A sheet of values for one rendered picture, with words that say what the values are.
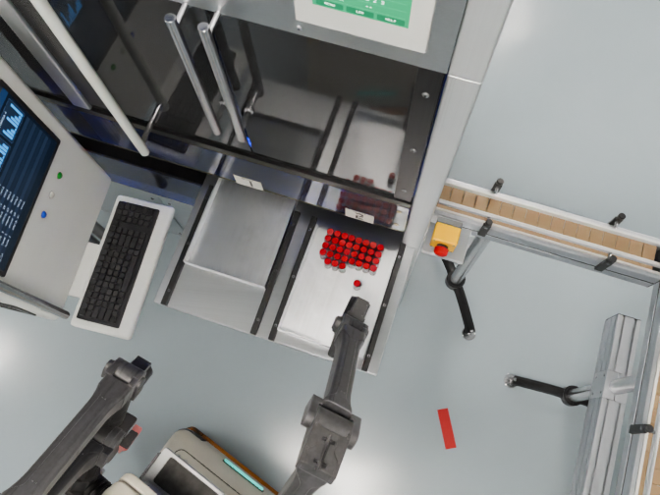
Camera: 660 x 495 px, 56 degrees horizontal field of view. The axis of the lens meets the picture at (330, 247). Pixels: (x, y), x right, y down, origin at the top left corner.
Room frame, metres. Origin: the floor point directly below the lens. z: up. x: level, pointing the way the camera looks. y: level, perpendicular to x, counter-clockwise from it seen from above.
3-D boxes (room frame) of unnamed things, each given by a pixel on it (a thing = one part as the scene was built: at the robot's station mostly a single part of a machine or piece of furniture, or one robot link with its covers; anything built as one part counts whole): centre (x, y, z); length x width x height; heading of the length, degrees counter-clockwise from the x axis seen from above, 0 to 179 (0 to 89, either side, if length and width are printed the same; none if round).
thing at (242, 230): (0.66, 0.26, 0.90); 0.34 x 0.26 x 0.04; 157
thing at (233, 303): (0.53, 0.13, 0.87); 0.70 x 0.48 x 0.02; 67
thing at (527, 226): (0.55, -0.65, 0.92); 0.69 x 0.16 x 0.16; 67
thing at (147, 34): (0.83, 0.39, 1.51); 0.47 x 0.01 x 0.59; 67
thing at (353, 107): (0.65, -0.02, 1.51); 0.43 x 0.01 x 0.59; 67
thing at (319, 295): (0.43, -0.01, 0.90); 0.34 x 0.26 x 0.04; 156
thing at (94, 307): (0.60, 0.67, 0.82); 0.40 x 0.14 x 0.02; 161
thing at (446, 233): (0.54, -0.33, 1.00); 0.08 x 0.07 x 0.07; 157
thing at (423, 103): (0.57, -0.19, 1.40); 0.04 x 0.01 x 0.80; 67
